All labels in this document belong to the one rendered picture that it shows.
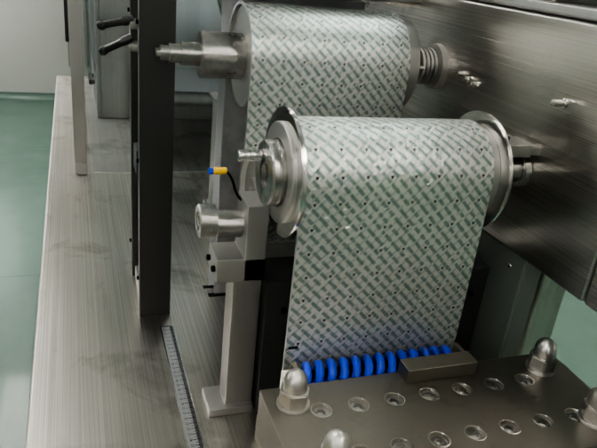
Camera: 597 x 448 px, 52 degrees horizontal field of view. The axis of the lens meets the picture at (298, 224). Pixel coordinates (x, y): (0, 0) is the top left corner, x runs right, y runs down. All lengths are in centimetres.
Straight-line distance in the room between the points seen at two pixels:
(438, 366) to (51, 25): 567
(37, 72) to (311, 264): 567
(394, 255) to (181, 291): 52
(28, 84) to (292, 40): 550
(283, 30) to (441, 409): 52
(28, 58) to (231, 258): 557
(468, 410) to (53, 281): 76
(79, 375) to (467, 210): 58
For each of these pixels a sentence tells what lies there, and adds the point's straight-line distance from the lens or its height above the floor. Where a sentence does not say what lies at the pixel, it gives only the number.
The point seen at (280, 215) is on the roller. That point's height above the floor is 121.
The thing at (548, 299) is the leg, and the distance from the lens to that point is 112.
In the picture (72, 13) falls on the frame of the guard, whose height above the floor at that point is 130.
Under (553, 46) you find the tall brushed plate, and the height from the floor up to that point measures 141.
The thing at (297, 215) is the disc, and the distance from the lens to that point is 65.
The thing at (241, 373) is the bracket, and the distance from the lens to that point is 85.
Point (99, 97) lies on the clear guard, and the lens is 164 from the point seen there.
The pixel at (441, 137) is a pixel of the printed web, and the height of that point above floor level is 130.
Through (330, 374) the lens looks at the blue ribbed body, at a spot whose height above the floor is 103.
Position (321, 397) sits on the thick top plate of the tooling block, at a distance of 71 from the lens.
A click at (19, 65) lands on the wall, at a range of 625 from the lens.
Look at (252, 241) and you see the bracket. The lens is 74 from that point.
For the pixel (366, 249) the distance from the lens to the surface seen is 71.
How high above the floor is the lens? 148
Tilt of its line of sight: 24 degrees down
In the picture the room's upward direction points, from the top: 6 degrees clockwise
